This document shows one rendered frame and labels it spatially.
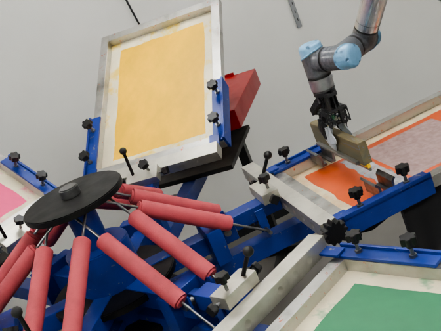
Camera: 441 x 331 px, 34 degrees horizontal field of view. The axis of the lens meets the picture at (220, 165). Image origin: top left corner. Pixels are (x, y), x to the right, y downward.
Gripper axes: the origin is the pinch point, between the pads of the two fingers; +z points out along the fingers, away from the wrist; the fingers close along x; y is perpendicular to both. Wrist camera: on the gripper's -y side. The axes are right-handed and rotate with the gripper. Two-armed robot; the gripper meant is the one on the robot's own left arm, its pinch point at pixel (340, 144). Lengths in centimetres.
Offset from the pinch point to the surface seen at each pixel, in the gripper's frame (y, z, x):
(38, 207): -3, -23, -94
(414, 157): 5.6, 13.7, 20.8
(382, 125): -25.5, 11.1, 28.0
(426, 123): -14.8, 13.7, 39.2
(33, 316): 27, -6, -106
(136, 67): -103, -32, -38
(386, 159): -3.0, 13.7, 15.3
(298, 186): -7.9, 10.2, -15.8
